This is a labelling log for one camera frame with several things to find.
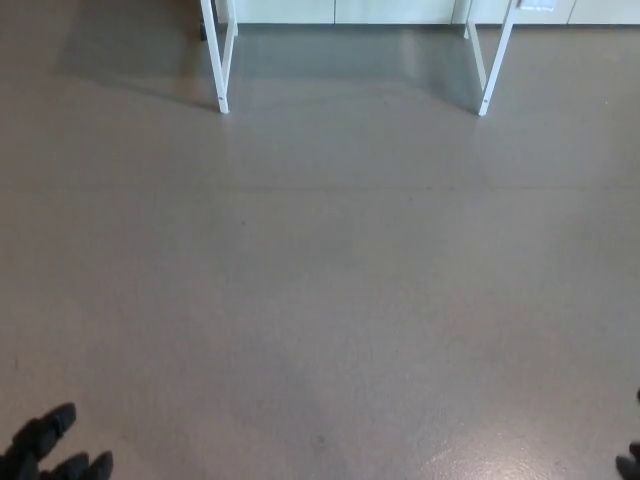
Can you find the white cabinet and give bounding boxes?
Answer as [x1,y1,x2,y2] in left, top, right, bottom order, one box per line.
[214,0,640,26]

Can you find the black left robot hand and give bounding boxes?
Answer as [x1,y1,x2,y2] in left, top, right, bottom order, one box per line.
[0,402,114,480]

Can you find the white desk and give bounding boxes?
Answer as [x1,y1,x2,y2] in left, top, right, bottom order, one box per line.
[199,0,522,118]

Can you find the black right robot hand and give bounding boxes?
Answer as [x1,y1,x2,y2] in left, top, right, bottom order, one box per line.
[615,387,640,480]

